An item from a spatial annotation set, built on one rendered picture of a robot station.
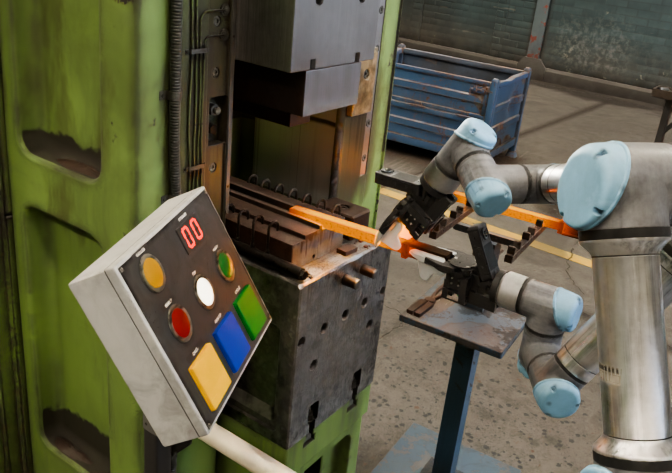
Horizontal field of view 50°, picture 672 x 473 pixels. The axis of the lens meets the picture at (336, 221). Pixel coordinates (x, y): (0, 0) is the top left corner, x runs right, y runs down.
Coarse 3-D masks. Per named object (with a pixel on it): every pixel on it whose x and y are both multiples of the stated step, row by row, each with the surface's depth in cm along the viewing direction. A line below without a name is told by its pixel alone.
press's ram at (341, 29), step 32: (256, 0) 141; (288, 0) 137; (320, 0) 142; (352, 0) 150; (256, 32) 143; (288, 32) 138; (320, 32) 145; (352, 32) 154; (256, 64) 145; (288, 64) 141; (320, 64) 148
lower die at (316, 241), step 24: (264, 192) 184; (240, 216) 172; (264, 216) 171; (288, 216) 171; (336, 216) 174; (240, 240) 169; (264, 240) 164; (288, 240) 162; (312, 240) 166; (336, 240) 174
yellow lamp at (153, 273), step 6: (150, 258) 104; (144, 264) 102; (150, 264) 103; (156, 264) 104; (144, 270) 101; (150, 270) 102; (156, 270) 104; (150, 276) 102; (156, 276) 103; (162, 276) 105; (150, 282) 102; (156, 282) 103; (162, 282) 104
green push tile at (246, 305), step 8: (248, 288) 127; (240, 296) 124; (248, 296) 126; (240, 304) 123; (248, 304) 125; (256, 304) 128; (240, 312) 122; (248, 312) 124; (256, 312) 127; (248, 320) 123; (256, 320) 126; (264, 320) 129; (248, 328) 123; (256, 328) 125; (256, 336) 124
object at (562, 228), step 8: (456, 192) 216; (464, 200) 213; (512, 208) 208; (520, 208) 208; (512, 216) 207; (520, 216) 206; (528, 216) 205; (536, 216) 204; (544, 216) 204; (544, 224) 203; (552, 224) 202; (560, 224) 200; (560, 232) 201; (568, 232) 201; (576, 232) 200
